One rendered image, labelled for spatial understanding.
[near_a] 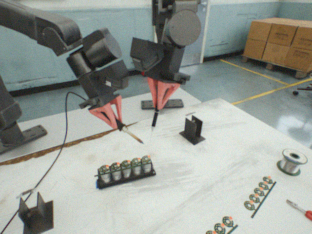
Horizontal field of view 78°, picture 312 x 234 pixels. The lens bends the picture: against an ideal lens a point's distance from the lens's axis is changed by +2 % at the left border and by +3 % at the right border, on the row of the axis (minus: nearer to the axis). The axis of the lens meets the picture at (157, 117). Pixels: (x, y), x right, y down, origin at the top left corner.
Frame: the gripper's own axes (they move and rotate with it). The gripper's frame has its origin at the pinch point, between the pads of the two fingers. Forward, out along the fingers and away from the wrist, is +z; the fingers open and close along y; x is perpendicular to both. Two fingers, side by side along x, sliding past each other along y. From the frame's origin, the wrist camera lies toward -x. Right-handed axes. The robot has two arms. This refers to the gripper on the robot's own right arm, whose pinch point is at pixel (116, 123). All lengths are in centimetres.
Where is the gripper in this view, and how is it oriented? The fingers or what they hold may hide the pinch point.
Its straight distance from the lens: 52.9
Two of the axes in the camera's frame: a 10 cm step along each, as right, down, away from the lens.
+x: -7.8, 1.6, 6.0
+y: 4.6, -4.9, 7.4
